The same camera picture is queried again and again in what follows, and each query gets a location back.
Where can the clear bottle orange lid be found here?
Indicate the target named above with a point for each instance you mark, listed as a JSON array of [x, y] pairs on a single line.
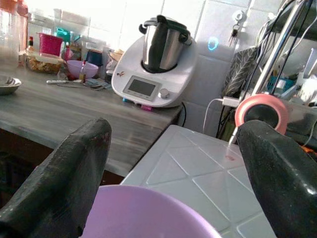
[[8, 29]]

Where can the small amber bottle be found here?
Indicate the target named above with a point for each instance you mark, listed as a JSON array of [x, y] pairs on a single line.
[[83, 73]]

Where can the white kitchen cooking machine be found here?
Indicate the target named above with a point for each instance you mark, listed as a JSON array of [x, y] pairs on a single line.
[[128, 62]]

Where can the white pen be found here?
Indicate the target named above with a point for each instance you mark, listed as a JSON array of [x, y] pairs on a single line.
[[55, 81]]

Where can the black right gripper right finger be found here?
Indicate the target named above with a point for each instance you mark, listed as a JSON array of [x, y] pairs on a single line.
[[280, 178]]

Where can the magenta plastic container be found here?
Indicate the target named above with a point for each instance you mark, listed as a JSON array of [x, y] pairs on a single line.
[[50, 43]]

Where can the small red-capped sauce bottle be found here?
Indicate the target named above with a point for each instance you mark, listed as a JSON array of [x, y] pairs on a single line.
[[30, 44]]

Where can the small steel bowl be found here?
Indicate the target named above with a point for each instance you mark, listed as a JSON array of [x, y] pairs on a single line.
[[8, 86]]

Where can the white wall hook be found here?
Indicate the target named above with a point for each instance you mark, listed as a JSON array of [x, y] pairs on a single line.
[[239, 17]]

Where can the pink round gadget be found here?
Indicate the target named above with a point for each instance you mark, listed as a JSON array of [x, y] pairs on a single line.
[[241, 109]]

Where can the clear food container white lid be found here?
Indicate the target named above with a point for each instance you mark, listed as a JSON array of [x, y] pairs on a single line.
[[42, 64]]

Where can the teal box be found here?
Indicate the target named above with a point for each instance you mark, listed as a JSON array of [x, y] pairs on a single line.
[[63, 33]]

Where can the dark blue jar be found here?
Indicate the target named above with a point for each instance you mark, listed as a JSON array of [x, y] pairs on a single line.
[[94, 57]]

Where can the blue plastic basket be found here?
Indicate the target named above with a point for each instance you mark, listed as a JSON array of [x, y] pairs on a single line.
[[281, 85]]

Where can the blue cloth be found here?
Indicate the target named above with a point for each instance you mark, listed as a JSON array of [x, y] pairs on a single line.
[[97, 83]]

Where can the chrome rack pole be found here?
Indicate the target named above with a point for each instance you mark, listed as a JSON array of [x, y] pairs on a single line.
[[277, 49]]

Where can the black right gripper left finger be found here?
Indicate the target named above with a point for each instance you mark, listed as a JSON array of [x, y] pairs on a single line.
[[62, 178]]

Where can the pink plastic bottle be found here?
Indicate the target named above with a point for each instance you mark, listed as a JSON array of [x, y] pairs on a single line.
[[22, 27]]

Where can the purple plastic bowl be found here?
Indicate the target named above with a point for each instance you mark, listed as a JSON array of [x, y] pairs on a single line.
[[138, 213], [76, 69]]

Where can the grey leaf pattern cloth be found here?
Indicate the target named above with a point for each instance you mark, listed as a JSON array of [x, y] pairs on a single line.
[[240, 72]]

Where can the hanging keys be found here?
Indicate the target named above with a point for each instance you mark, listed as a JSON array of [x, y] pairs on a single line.
[[234, 33]]

